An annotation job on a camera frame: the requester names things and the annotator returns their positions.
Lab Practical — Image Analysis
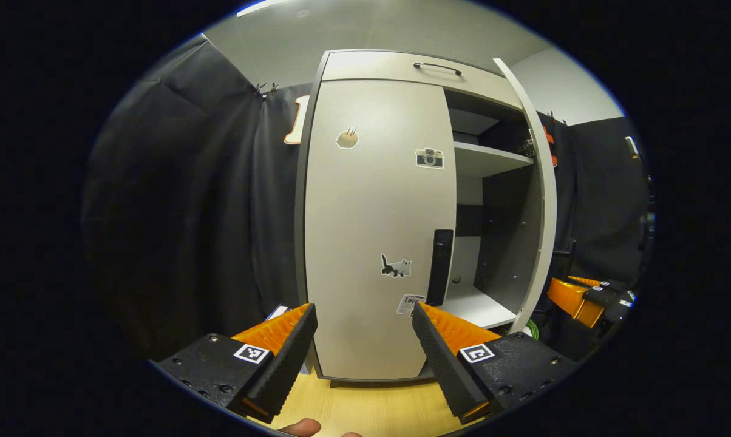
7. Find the headphone-sticker shoe cabinet door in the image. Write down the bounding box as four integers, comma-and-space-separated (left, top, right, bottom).
492, 57, 559, 336

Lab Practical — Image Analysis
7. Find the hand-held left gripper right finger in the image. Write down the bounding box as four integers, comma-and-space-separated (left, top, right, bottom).
412, 302, 580, 425

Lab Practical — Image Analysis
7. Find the camera-sticker shoe cabinet door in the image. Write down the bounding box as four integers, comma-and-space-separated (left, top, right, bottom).
304, 78, 458, 382

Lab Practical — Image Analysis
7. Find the grey double-door shoe cabinet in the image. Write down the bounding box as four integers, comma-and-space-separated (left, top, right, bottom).
294, 49, 545, 384

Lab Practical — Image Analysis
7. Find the ceiling light strip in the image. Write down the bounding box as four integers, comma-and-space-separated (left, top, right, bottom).
236, 0, 291, 18

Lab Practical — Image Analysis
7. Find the black backdrop cloth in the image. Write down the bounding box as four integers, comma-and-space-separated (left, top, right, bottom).
80, 33, 653, 365

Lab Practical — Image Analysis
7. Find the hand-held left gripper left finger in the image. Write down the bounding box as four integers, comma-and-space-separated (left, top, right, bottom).
156, 302, 319, 425

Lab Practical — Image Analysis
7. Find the white cabinet drawer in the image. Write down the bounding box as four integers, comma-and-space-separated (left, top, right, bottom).
321, 49, 525, 111

